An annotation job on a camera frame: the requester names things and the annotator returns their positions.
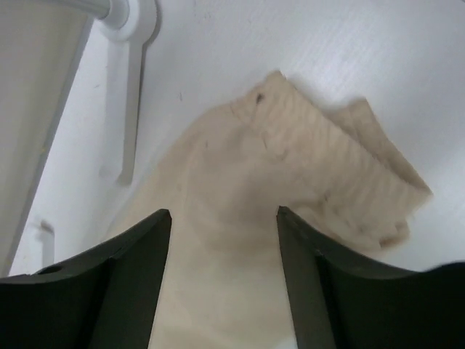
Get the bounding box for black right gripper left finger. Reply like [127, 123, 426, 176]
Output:
[1, 209, 171, 349]

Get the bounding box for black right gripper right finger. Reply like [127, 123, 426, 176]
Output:
[277, 206, 464, 348]

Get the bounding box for beige trousers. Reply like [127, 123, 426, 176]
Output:
[108, 71, 432, 348]

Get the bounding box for white clothes rack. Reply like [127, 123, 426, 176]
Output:
[14, 1, 158, 273]

